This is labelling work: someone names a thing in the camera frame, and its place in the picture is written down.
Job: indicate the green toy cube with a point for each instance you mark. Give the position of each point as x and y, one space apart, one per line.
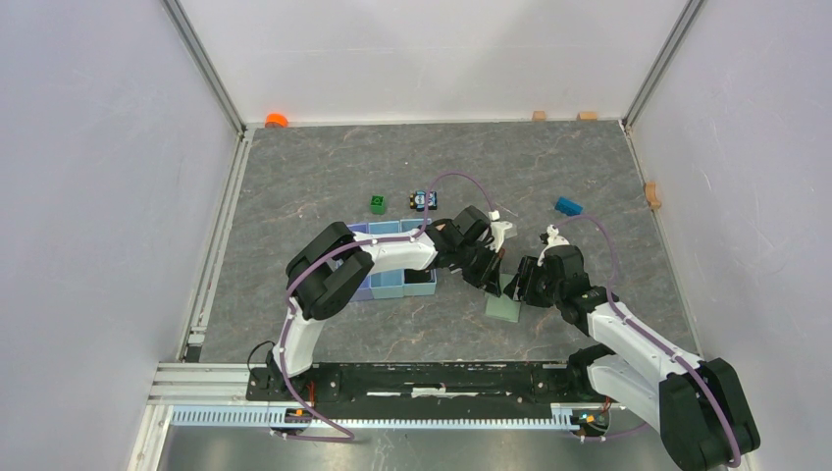
378 204

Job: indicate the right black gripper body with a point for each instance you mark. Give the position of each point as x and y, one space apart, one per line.
533 286

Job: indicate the blue toy brick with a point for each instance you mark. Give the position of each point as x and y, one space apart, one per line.
568 207

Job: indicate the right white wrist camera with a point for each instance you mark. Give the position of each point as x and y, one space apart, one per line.
551 238

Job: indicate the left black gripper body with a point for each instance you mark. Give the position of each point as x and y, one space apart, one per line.
478 262

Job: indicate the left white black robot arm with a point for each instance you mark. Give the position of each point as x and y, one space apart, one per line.
323 277

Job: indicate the aluminium frame rail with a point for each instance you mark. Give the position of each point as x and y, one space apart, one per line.
296 419

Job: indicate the orange round cap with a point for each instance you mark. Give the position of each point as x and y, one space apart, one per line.
275 120

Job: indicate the blue three-compartment organizer tray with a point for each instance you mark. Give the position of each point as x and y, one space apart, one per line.
397 283

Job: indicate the green card holder wallet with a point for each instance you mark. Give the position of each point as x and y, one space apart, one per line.
502 308

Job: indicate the curved wooden piece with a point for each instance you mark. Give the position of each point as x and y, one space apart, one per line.
652 196

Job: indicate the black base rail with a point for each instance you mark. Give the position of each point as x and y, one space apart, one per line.
434 390

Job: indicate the black blue owl toy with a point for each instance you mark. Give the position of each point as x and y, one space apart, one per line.
421 200

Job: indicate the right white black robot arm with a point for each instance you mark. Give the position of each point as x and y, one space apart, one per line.
697 406

